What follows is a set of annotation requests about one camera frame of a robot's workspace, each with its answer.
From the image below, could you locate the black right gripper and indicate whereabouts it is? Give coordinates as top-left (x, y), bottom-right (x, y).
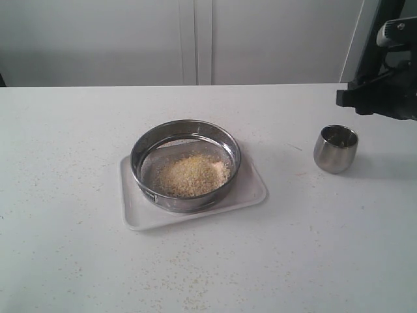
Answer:
top-left (336, 61), bottom-right (416, 120)

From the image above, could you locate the stainless steel cup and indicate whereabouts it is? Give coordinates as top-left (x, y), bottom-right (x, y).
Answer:
top-left (313, 125), bottom-right (359, 174)

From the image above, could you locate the yellow grain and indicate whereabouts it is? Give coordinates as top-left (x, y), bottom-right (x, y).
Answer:
top-left (156, 155), bottom-right (230, 198)

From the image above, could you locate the round steel mesh sieve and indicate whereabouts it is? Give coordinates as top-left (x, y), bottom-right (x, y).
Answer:
top-left (130, 119), bottom-right (242, 213)

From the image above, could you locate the white rectangular plastic tray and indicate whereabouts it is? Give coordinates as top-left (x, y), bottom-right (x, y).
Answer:
top-left (119, 153), bottom-right (268, 231)

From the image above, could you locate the dark vertical post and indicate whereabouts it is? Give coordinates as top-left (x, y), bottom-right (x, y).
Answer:
top-left (353, 1), bottom-right (416, 83)

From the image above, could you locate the black wrist camera on gripper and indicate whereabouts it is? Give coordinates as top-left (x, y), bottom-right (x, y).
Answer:
top-left (376, 16), bottom-right (416, 48)

